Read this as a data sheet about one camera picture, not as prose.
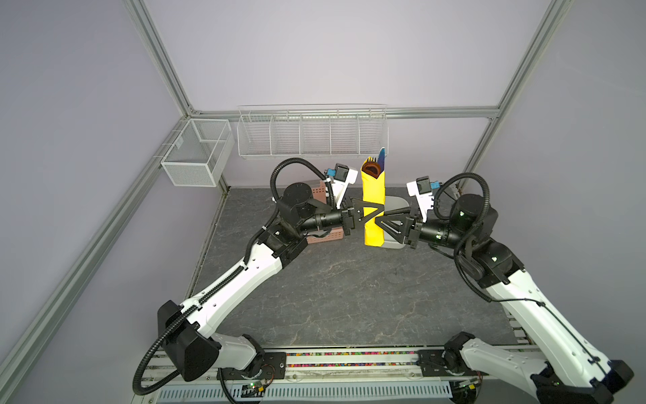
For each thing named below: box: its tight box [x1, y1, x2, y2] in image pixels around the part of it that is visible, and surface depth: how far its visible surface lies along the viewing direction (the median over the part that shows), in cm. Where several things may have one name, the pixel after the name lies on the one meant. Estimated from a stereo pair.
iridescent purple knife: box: [376, 146, 387, 176], surface depth 53 cm
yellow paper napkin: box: [360, 168, 387, 248], surface depth 56 cm
